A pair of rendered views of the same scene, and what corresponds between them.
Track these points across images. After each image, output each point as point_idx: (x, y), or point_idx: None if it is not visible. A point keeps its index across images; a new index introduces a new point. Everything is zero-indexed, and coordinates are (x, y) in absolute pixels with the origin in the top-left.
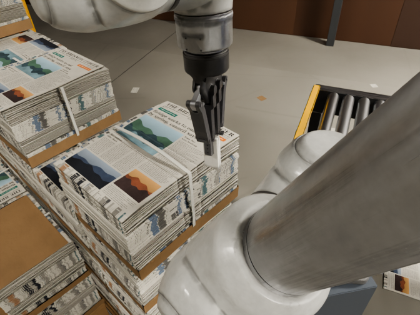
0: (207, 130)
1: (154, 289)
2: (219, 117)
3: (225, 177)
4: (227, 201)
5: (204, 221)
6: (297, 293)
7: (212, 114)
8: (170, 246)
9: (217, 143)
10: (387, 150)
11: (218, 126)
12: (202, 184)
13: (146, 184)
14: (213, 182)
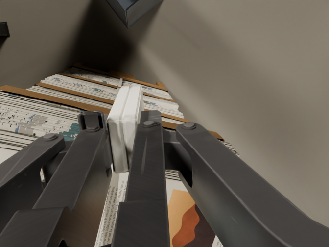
0: (221, 151)
1: (176, 123)
2: (73, 160)
3: (14, 110)
4: (35, 93)
5: (94, 107)
6: None
7: (153, 184)
8: (167, 125)
9: (135, 111)
10: None
11: (95, 140)
12: (77, 135)
13: (181, 215)
14: (48, 123)
